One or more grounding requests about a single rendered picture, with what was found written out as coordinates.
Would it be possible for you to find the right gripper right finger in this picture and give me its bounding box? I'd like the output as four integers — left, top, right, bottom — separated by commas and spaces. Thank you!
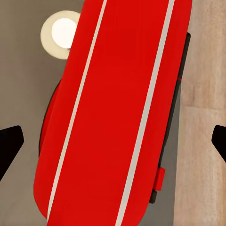
211, 125, 226, 162

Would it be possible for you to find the radio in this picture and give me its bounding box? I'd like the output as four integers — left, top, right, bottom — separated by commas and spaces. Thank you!
33, 0, 192, 226

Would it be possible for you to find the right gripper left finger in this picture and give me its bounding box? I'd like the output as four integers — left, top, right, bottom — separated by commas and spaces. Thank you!
0, 125, 24, 181

